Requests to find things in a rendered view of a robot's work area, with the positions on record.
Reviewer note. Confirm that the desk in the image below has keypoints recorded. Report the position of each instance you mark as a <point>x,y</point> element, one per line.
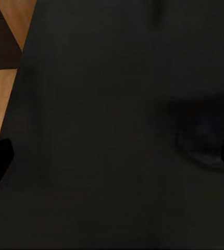
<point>100,93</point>

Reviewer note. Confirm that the cabinet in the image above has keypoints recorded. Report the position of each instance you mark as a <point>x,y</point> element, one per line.
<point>15,19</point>

